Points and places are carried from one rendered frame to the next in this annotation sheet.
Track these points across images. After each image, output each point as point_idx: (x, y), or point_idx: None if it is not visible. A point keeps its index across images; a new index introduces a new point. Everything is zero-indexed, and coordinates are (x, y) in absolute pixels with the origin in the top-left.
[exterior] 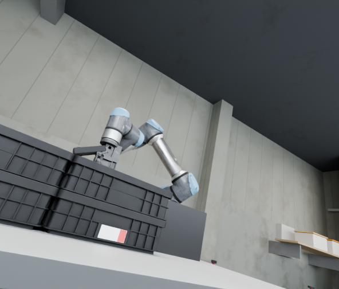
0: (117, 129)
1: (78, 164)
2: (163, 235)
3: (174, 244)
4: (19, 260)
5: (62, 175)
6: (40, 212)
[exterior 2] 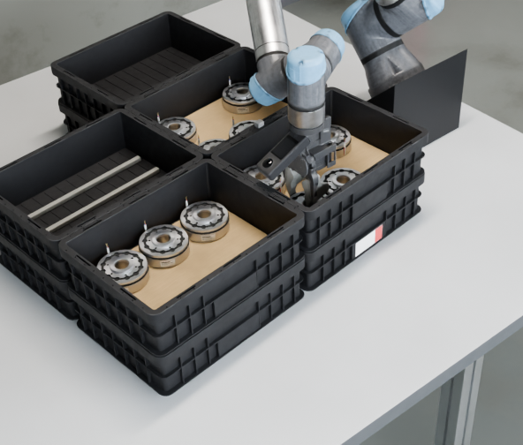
0: (319, 107)
1: None
2: None
3: None
4: (414, 394)
5: None
6: (299, 284)
